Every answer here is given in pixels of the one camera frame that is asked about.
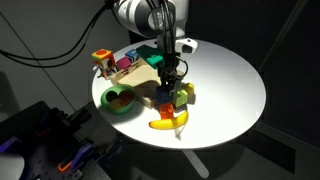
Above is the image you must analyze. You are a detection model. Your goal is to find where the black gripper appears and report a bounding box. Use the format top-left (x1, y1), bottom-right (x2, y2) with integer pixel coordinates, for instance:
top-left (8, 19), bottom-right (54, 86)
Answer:
top-left (158, 56), bottom-right (188, 99)

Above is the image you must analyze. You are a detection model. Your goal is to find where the dark blue block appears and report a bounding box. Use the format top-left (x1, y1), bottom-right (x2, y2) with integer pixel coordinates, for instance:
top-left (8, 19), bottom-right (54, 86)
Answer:
top-left (155, 86), bottom-right (173, 105)

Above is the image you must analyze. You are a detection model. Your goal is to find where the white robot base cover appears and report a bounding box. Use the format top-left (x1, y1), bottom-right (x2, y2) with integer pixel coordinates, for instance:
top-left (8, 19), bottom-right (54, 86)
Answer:
top-left (0, 153), bottom-right (26, 180)

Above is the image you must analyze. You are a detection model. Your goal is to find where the lime green block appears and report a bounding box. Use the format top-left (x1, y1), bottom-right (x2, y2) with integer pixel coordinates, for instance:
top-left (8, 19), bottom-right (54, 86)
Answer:
top-left (173, 89), bottom-right (189, 108)

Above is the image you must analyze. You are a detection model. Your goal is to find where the grey block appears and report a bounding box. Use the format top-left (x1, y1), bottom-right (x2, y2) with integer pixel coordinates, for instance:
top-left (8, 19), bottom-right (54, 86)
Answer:
top-left (181, 93), bottom-right (197, 111)

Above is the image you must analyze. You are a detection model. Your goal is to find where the orange block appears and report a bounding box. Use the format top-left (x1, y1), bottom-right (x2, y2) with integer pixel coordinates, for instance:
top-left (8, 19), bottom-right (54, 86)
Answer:
top-left (159, 102), bottom-right (176, 120)

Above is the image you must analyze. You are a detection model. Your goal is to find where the small yellow ball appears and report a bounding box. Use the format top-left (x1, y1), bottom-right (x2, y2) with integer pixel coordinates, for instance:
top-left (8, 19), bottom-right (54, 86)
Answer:
top-left (184, 82), bottom-right (196, 95)

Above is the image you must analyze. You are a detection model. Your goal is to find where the yellow toy banana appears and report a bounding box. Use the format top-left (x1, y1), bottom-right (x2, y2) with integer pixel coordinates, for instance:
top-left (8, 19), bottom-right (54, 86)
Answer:
top-left (148, 108), bottom-right (190, 130)

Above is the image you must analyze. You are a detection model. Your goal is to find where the wooden tray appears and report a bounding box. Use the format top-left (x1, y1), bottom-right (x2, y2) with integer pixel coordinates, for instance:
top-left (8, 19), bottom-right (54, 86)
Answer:
top-left (109, 56), bottom-right (185, 110)

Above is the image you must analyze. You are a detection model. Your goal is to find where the red toy fruit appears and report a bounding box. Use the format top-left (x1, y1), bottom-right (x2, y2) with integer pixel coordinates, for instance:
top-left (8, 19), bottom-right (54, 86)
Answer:
top-left (119, 91), bottom-right (136, 104)

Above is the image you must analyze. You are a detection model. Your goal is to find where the blue number cube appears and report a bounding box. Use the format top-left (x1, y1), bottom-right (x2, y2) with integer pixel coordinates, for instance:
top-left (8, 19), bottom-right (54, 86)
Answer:
top-left (124, 49), bottom-right (140, 64)

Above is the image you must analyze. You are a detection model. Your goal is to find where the green bowl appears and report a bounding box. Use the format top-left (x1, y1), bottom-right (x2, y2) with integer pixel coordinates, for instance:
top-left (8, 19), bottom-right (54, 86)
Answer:
top-left (100, 84), bottom-right (138, 116)

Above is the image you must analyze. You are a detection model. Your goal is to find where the magenta cube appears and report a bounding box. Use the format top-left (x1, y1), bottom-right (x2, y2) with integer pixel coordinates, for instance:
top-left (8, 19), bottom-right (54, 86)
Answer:
top-left (116, 56), bottom-right (132, 71)

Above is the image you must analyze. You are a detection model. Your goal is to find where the yellow toy fruit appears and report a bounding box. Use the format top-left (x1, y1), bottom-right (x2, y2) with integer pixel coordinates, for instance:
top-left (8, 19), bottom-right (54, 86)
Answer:
top-left (109, 99), bottom-right (126, 111)

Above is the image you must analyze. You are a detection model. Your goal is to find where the dark purple toy fruit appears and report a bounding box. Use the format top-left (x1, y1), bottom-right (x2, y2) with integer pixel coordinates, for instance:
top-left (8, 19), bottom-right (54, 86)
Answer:
top-left (105, 90), bottom-right (119, 103)

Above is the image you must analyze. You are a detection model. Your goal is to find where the multicolour cube with orange circle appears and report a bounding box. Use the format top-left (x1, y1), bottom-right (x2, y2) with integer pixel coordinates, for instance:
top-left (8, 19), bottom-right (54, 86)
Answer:
top-left (91, 48), bottom-right (116, 69)

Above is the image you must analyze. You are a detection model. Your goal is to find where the white table leg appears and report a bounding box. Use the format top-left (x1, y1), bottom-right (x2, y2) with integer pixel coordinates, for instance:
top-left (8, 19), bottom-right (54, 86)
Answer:
top-left (182, 149), bottom-right (210, 179)

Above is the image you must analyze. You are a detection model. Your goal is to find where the purple clamp with orange tip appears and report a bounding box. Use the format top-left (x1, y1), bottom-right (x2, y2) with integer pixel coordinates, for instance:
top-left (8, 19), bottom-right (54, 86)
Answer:
top-left (34, 108), bottom-right (65, 137)
top-left (57, 142), bottom-right (96, 173)

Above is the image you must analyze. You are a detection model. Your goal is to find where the black perforated mounting board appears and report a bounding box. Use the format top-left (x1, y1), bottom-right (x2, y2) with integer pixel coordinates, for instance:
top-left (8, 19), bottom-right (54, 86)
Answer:
top-left (19, 133), bottom-right (84, 180)

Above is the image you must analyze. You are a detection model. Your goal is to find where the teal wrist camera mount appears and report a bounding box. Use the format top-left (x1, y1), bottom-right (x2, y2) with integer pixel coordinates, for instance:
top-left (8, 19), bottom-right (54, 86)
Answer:
top-left (135, 44), bottom-right (165, 70)

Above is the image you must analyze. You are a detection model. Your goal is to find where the black clamp handle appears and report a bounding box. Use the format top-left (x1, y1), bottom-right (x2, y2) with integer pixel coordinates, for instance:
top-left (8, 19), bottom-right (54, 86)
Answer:
top-left (66, 108), bottom-right (93, 131)

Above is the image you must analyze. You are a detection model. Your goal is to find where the black cable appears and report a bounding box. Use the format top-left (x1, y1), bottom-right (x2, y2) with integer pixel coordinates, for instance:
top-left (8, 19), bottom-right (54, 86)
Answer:
top-left (0, 1), bottom-right (114, 63)
top-left (0, 3), bottom-right (116, 70)

